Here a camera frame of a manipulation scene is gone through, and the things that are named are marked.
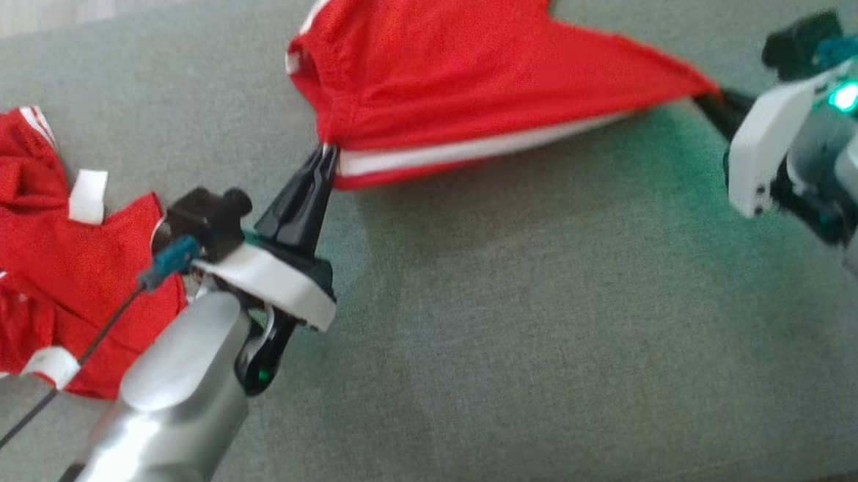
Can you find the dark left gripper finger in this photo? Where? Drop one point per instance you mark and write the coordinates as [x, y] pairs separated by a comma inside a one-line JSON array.
[[291, 208], [318, 217]]

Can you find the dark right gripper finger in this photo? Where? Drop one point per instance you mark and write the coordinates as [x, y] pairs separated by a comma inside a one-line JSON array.
[[724, 121], [726, 102]]

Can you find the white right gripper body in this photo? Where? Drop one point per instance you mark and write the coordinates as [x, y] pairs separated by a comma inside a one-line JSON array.
[[769, 142]]

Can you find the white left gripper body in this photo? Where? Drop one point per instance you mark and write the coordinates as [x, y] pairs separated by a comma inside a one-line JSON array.
[[277, 282]]

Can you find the red shorts with white stripe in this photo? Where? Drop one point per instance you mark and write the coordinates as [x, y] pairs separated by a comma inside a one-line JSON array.
[[449, 71]]

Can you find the red jersey with white sleeves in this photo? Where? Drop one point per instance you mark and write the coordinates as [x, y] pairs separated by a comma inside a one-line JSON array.
[[42, 291]]

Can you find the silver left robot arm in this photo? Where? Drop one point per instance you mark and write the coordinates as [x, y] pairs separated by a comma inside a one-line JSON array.
[[166, 402]]

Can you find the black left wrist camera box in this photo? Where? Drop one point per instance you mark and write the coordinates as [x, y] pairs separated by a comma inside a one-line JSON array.
[[204, 216]]

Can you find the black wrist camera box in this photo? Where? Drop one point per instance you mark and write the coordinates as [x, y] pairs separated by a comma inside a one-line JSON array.
[[800, 45], [204, 216]]

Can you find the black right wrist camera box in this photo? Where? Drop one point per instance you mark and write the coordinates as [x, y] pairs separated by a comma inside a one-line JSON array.
[[800, 45]]

